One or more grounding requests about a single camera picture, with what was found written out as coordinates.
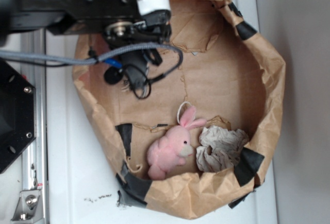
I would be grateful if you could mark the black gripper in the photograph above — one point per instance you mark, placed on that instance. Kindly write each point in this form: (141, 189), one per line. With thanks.
(94, 16)

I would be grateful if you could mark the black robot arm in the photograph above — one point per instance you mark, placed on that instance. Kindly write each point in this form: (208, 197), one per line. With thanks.
(133, 30)

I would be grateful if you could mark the pink plush bunny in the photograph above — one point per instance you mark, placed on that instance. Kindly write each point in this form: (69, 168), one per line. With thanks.
(173, 148)

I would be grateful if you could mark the brown paper bag bin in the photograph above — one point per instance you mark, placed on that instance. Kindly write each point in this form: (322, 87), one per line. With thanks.
(236, 80)

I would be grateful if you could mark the crumpled grey paper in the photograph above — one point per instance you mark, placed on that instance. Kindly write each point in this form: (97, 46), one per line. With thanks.
(219, 148)

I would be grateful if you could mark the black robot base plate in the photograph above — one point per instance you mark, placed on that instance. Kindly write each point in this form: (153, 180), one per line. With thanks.
(17, 115)

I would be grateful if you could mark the aluminium extrusion rail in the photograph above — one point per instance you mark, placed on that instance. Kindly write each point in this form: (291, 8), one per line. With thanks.
(34, 158)

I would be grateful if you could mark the silver corner bracket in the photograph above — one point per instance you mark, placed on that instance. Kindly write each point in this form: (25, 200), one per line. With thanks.
(29, 208)

